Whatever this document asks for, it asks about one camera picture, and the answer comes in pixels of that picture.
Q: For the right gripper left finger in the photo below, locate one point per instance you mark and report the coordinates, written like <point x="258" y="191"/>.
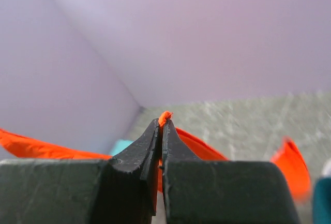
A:
<point x="122" y="189"/>

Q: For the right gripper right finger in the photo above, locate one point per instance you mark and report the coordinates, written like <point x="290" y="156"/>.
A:
<point x="199" y="191"/>

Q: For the orange t-shirt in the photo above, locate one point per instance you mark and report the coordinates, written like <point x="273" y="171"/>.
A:
<point x="288" y="158"/>

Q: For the folded mint green t-shirt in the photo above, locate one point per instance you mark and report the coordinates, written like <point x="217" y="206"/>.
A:
<point x="119" y="146"/>

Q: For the teal t-shirt in basket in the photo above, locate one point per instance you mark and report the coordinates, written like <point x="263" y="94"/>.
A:
<point x="321" y="201"/>

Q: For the white garment in basket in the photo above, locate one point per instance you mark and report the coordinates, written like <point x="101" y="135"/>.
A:
<point x="326" y="170"/>

